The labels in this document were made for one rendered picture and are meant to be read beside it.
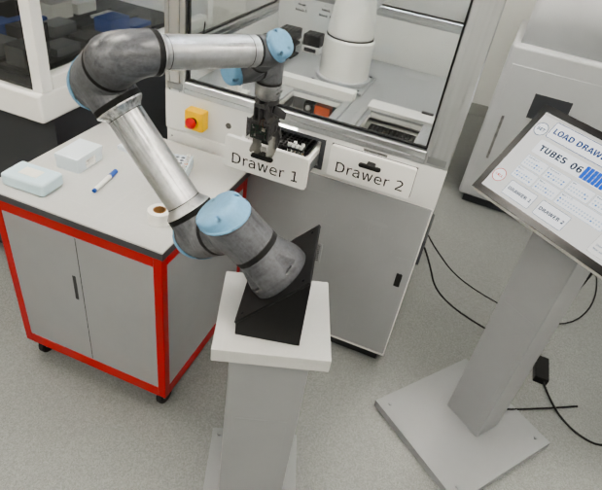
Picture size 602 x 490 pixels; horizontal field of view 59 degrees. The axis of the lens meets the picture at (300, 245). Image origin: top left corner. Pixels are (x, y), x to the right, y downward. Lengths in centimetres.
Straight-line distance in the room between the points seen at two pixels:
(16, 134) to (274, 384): 145
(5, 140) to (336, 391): 163
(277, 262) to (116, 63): 52
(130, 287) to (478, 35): 122
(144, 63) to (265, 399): 86
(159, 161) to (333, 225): 87
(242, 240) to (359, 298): 102
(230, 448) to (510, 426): 113
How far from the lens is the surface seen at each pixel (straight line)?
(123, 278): 169
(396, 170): 176
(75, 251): 175
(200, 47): 125
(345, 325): 222
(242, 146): 174
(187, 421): 206
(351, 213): 190
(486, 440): 221
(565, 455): 239
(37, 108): 208
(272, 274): 118
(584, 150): 164
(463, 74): 164
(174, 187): 126
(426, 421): 217
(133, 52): 117
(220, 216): 114
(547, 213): 158
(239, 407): 149
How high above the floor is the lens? 171
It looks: 37 degrees down
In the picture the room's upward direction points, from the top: 10 degrees clockwise
